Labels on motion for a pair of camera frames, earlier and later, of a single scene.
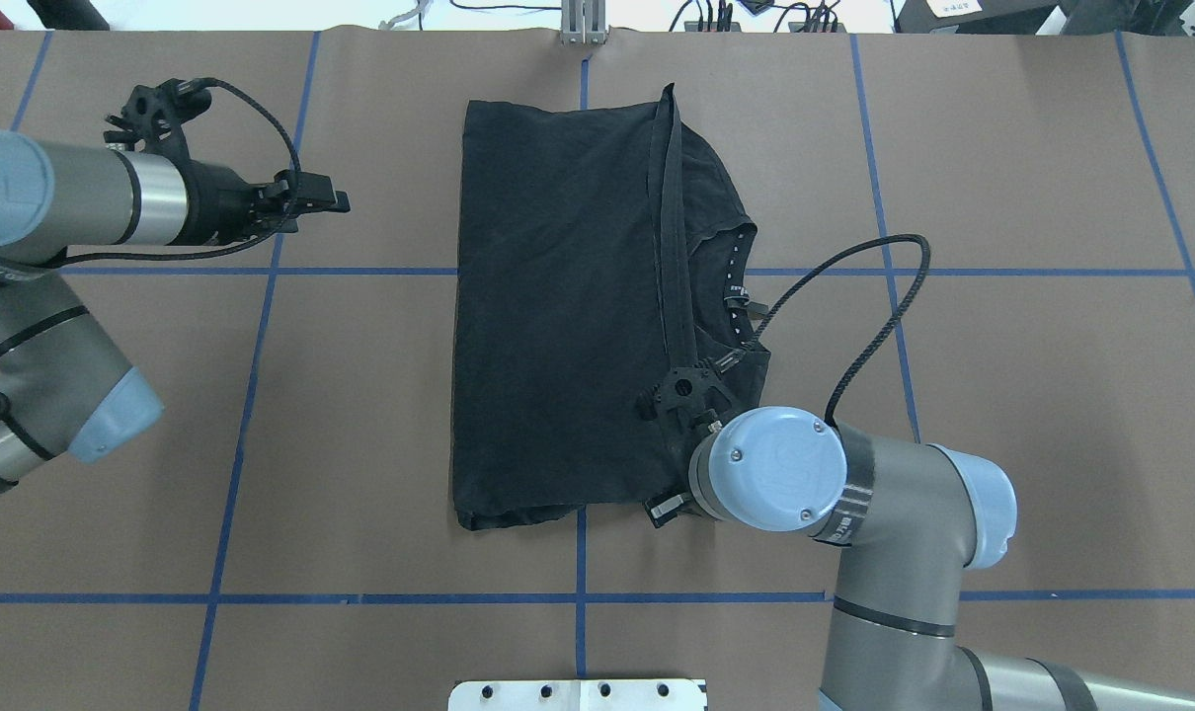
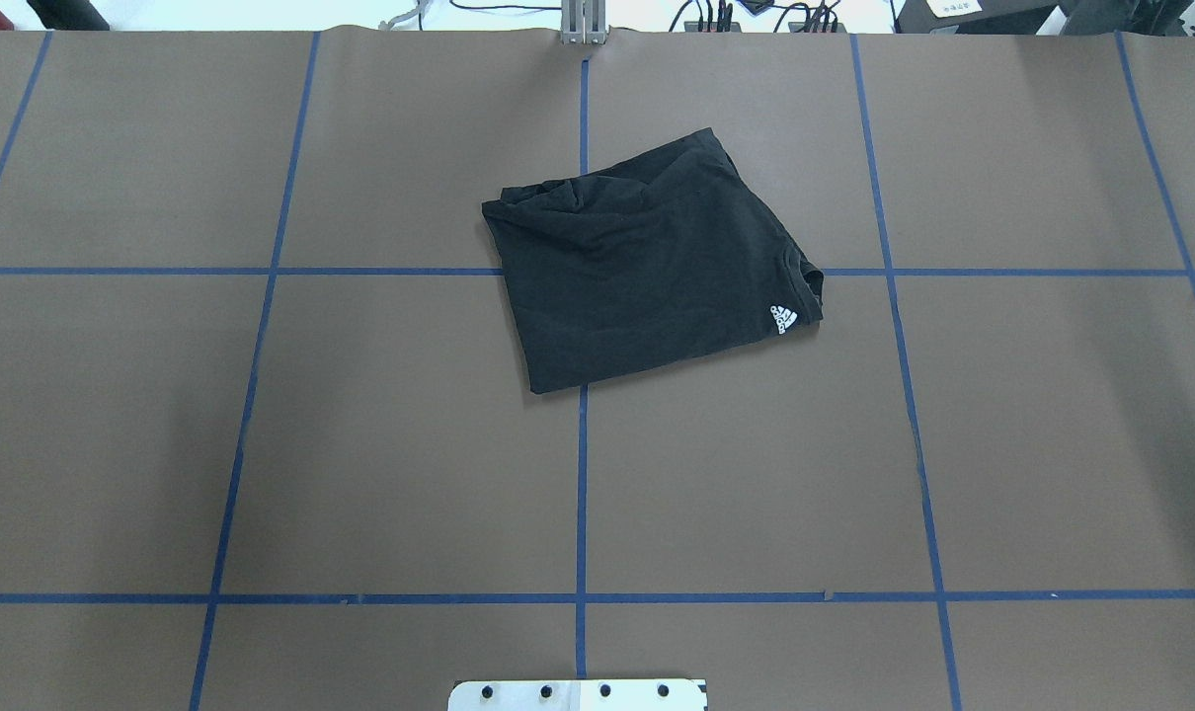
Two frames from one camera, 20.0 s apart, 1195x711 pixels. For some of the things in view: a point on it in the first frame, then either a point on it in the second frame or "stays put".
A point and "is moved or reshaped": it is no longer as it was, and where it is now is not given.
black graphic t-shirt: (597, 253) is moved or reshaped
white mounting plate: (576, 695) stays put
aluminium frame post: (583, 23) stays put
